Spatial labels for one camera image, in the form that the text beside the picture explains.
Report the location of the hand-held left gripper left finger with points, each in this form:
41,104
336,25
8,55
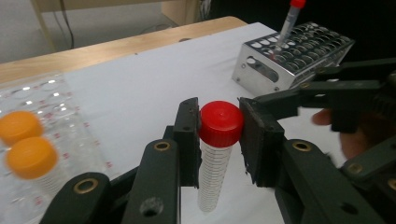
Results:
188,140

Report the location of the orange-capped clear tube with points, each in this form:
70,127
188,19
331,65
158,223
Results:
18,126
31,157

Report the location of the red-capped clear tube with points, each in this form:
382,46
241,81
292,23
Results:
221,124
291,18

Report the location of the shiny metal tube rack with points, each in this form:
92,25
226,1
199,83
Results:
264,74

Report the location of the white table mat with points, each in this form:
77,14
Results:
140,87

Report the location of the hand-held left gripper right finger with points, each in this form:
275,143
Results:
261,149

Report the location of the clear acrylic tube rack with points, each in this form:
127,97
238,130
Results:
77,140

